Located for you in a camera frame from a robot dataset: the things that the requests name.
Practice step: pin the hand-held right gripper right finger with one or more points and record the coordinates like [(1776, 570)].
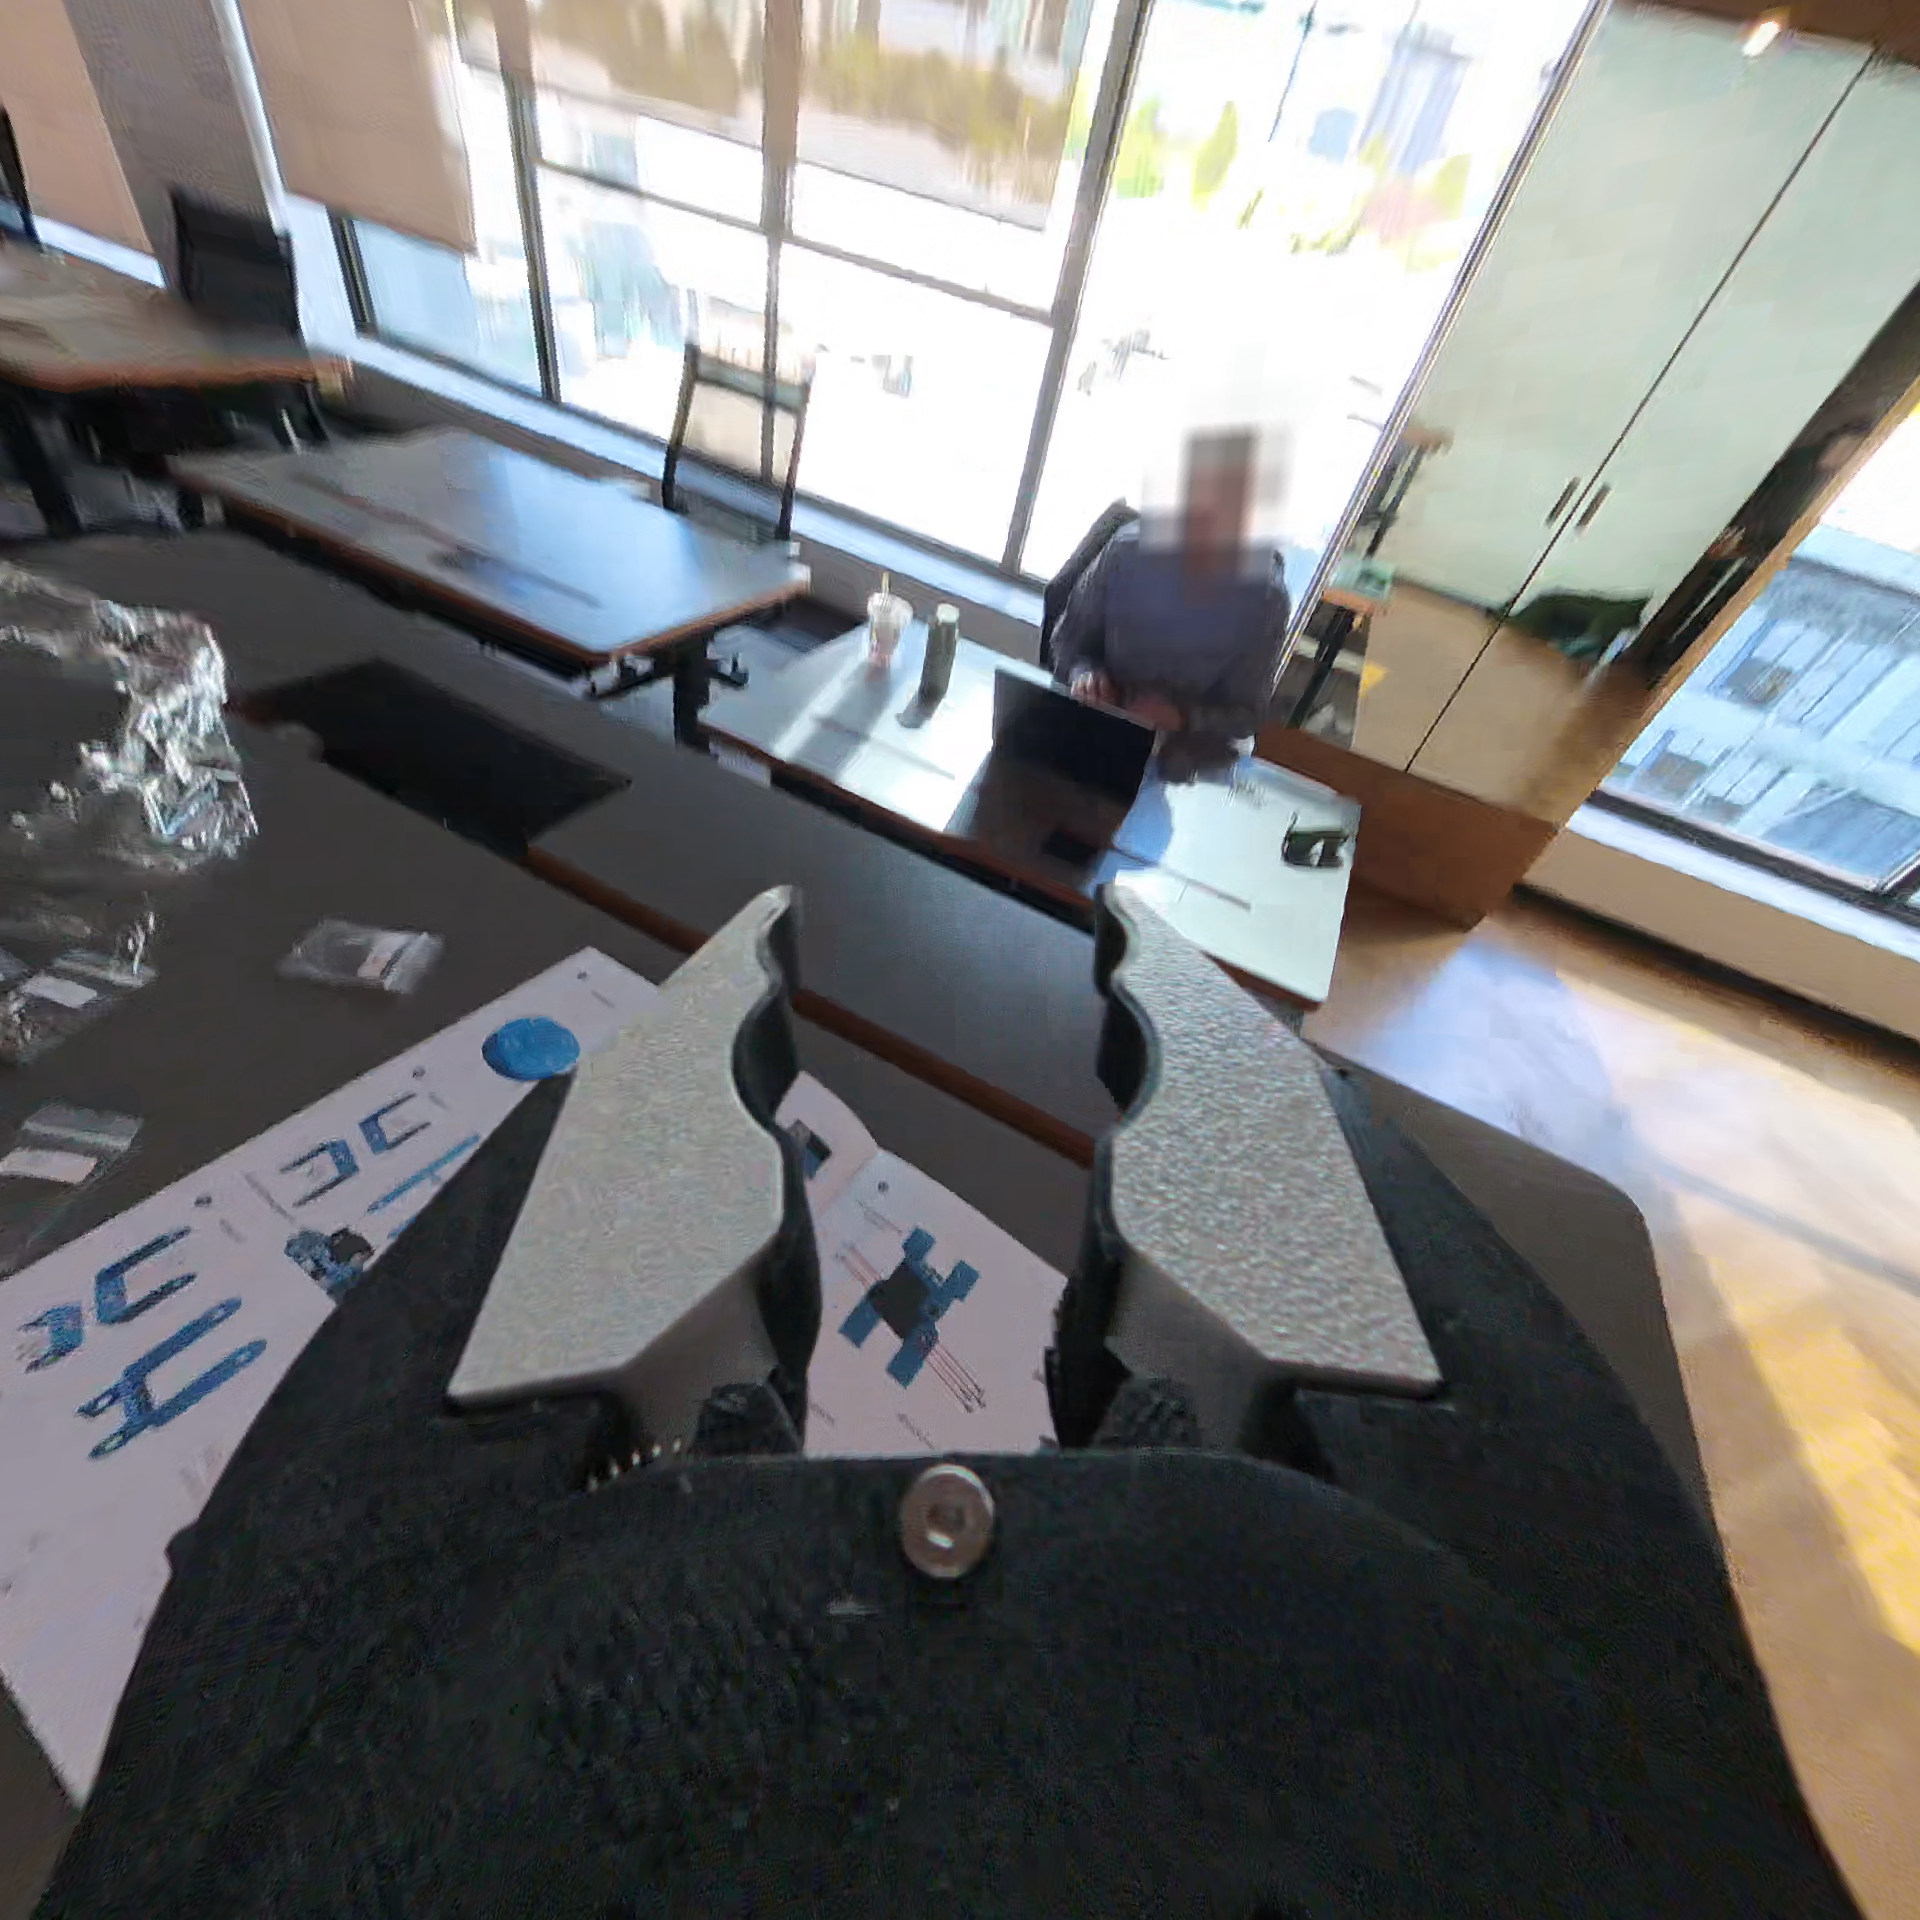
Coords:
[(1260, 1200)]

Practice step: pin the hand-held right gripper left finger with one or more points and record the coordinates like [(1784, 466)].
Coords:
[(630, 1200)]

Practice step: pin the dark grey desk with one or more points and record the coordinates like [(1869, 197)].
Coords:
[(375, 1043)]

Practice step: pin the dark office table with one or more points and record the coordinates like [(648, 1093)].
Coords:
[(494, 539), (1230, 885)]

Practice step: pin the black laptop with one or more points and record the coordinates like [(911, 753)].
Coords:
[(1072, 751)]

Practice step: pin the robot assembly instruction sheet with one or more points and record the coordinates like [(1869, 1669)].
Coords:
[(149, 1425)]

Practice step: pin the clear drink cup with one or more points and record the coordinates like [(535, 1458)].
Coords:
[(887, 630)]

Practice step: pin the green bottle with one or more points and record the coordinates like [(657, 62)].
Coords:
[(940, 651)]

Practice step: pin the crumpled clear plastic bag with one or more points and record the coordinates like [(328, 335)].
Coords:
[(136, 721)]

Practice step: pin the black mesh chair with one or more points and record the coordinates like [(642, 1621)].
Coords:
[(734, 434), (241, 301)]

